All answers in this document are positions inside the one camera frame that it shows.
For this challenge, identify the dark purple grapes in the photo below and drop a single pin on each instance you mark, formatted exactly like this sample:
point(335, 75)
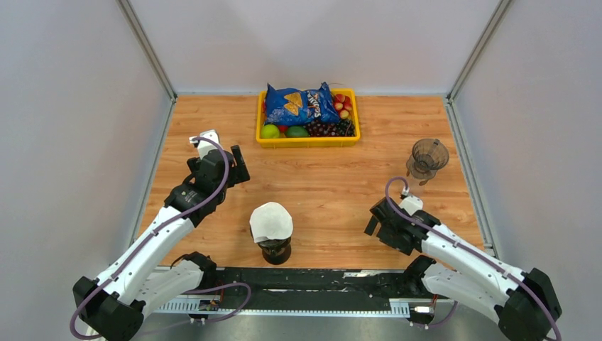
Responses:
point(344, 128)

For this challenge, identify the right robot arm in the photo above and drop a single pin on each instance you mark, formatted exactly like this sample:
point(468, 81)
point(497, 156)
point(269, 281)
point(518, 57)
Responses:
point(523, 304)

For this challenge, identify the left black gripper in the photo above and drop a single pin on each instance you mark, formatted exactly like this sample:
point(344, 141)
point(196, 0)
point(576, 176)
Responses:
point(242, 174)

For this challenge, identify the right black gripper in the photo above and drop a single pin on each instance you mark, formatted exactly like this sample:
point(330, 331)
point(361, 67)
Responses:
point(385, 239)

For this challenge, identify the white paper coffee filter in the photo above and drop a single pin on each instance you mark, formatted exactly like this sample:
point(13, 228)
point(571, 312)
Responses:
point(270, 221)

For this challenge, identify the dark green avocado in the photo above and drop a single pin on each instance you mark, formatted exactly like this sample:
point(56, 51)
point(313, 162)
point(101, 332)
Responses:
point(297, 132)

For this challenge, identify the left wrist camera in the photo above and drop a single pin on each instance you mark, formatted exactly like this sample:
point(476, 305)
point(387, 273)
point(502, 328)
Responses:
point(205, 142)

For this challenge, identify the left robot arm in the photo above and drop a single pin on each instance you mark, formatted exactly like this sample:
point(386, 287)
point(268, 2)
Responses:
point(118, 300)

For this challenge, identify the clear glass carafe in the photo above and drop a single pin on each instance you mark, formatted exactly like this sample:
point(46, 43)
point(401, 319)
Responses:
point(418, 179)

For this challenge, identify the light green apple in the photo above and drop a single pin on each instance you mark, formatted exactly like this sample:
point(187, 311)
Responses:
point(269, 131)

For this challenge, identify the blue chips bag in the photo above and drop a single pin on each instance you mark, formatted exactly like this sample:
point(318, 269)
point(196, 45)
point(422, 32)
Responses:
point(294, 107)

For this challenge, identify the red peaches bunch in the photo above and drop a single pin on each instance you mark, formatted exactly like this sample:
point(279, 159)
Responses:
point(342, 105)

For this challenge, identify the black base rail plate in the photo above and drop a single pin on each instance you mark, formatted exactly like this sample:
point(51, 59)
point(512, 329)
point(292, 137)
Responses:
point(349, 290)

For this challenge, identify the dark coffee dripper on stand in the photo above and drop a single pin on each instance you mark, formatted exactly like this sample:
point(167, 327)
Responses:
point(275, 243)

